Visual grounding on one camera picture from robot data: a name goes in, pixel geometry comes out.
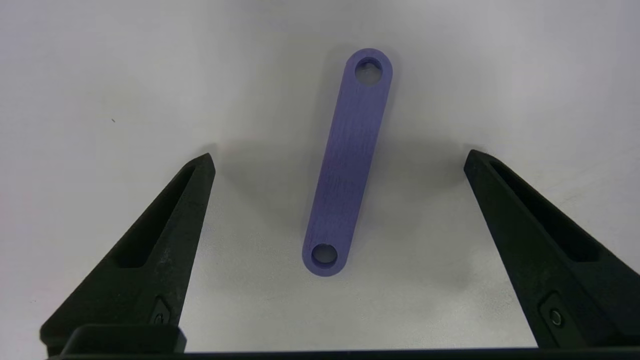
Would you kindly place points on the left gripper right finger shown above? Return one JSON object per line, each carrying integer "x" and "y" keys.
{"x": 550, "y": 280}

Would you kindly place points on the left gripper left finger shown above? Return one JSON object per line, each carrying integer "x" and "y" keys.
{"x": 170, "y": 250}

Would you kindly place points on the short purple bar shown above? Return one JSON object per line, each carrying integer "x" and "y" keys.
{"x": 347, "y": 160}

